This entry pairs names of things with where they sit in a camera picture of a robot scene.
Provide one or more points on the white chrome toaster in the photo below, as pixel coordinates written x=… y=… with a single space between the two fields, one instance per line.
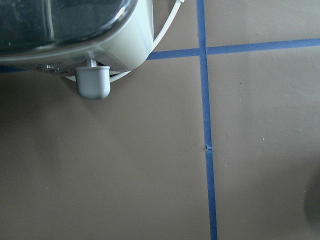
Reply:
x=89 y=40

